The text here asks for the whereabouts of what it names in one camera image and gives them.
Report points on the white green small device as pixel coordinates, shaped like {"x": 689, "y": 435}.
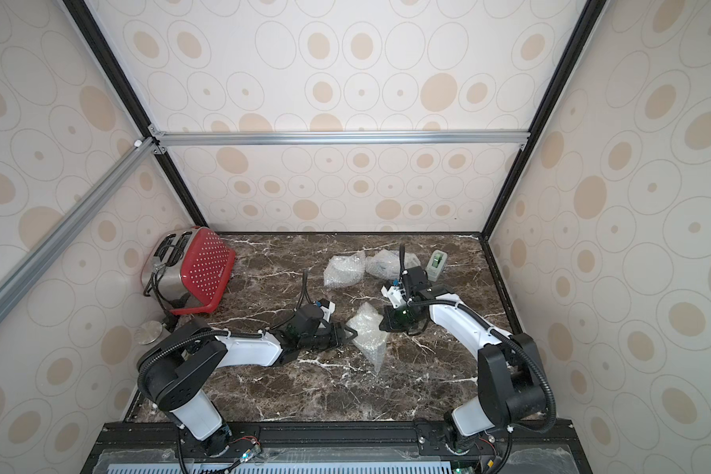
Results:
{"x": 436, "y": 265}

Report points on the diagonal aluminium frame bar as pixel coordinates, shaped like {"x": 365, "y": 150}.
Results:
{"x": 17, "y": 284}

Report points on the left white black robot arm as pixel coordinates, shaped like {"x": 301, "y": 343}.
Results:
{"x": 172, "y": 374}

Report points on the upper glass jar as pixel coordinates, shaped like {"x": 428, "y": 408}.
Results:
{"x": 150, "y": 333}

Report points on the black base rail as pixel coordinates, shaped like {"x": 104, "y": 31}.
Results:
{"x": 420, "y": 446}

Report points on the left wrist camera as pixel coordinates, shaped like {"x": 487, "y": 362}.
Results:
{"x": 312, "y": 318}

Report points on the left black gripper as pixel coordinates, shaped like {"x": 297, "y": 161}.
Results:
{"x": 339, "y": 337}

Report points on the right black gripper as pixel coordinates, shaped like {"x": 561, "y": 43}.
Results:
{"x": 391, "y": 320}

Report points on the horizontal aluminium frame bar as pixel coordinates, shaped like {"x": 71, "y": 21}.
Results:
{"x": 381, "y": 137}

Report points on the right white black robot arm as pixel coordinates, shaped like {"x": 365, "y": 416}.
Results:
{"x": 513, "y": 390}

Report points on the red silver toaster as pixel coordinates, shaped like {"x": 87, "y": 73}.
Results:
{"x": 188, "y": 271}

